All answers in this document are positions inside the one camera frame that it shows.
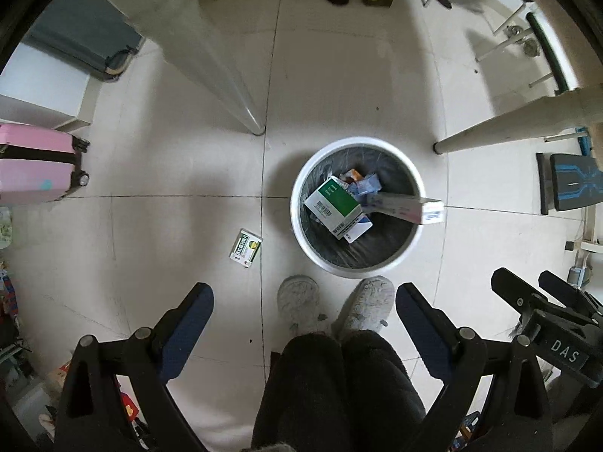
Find white round trash bin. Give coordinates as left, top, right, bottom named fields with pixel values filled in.
left=291, top=137, right=423, bottom=278

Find white blue medicine box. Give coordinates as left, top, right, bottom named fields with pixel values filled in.
left=331, top=211, right=371, bottom=244

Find black blue board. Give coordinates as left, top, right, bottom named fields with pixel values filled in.
left=536, top=153, right=603, bottom=216

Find grey fuzzy slipper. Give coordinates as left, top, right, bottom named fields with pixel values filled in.
left=331, top=276, right=395, bottom=342
left=277, top=275, right=331, bottom=337

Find green yellow medicine box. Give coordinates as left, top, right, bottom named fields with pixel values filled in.
left=229, top=229, right=263, bottom=269

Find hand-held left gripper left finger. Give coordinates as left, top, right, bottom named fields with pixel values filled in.
left=54, top=282, right=215, bottom=452

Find green white medicine box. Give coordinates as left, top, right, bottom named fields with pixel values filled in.
left=304, top=176, right=363, bottom=228

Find dark folding table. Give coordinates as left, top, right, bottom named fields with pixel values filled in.
left=23, top=0, right=146, bottom=82

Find blue tissue packet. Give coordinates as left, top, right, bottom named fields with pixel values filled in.
left=351, top=174, right=382, bottom=201

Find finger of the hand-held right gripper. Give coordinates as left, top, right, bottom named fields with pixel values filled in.
left=538, top=270, right=602, bottom=317
left=491, top=267, right=539, bottom=314

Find person's legs dark pants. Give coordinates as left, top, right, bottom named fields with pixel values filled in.
left=251, top=331, right=425, bottom=452

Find pink suitcase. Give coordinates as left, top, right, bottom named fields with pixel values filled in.
left=0, top=123, right=90, bottom=204

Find long white box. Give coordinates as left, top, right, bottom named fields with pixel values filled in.
left=365, top=191, right=444, bottom=225

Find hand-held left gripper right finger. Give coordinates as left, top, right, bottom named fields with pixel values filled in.
left=396, top=282, right=554, bottom=452

